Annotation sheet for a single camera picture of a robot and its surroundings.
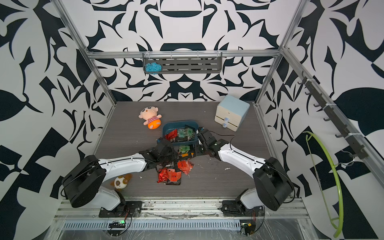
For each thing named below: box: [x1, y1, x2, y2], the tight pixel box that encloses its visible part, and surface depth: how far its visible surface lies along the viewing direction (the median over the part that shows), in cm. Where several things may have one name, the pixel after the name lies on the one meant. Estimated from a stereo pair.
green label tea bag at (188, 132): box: [177, 127, 196, 139], surface depth 101 cm
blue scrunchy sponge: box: [145, 62, 163, 75], surface depth 93 cm
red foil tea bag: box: [157, 167, 169, 183], surface depth 83 cm
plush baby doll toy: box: [138, 106, 162, 130], surface depth 105 cm
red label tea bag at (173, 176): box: [167, 168, 182, 182], surface depth 86 cm
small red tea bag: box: [165, 129, 178, 142], surface depth 99 cm
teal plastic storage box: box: [162, 120, 199, 146], surface depth 101 cm
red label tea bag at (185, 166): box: [177, 158, 195, 176], surface depth 89 cm
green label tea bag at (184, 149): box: [179, 145, 191, 154], surface depth 96 cm
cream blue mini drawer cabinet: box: [214, 95, 251, 132], surface depth 100 cm
